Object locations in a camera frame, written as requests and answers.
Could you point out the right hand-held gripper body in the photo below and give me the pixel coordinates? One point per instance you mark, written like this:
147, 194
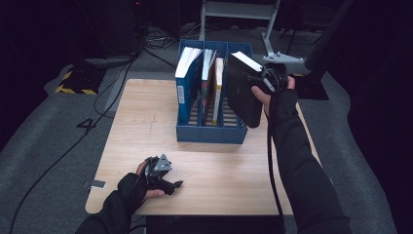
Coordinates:
276, 73

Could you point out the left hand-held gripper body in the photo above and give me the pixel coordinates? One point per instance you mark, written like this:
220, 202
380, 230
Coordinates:
160, 164

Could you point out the black book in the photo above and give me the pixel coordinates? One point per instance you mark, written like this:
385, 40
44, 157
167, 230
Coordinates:
242, 100

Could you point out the yellow book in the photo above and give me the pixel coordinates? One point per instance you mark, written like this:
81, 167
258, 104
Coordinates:
218, 87

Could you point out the red illustrated book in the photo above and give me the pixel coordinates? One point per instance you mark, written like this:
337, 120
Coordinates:
206, 84

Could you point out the blue plastic file rack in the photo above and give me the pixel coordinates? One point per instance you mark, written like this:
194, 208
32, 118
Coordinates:
207, 135

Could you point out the blue book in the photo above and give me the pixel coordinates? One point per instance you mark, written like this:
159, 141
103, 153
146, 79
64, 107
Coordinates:
183, 91

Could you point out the person's right hand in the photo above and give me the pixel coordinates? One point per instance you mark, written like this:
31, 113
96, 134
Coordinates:
282, 100

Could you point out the person's left hand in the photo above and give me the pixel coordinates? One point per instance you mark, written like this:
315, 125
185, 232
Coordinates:
134, 190

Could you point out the black stand with pole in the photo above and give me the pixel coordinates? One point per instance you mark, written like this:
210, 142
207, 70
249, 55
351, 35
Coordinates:
311, 87

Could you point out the grey floor tag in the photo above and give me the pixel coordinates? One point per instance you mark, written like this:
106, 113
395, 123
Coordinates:
95, 184

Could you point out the white metal stand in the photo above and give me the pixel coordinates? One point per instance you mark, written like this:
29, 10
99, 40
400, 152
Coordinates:
240, 9

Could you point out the black yellow striped base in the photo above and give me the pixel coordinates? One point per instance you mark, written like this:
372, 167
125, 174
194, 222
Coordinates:
81, 81

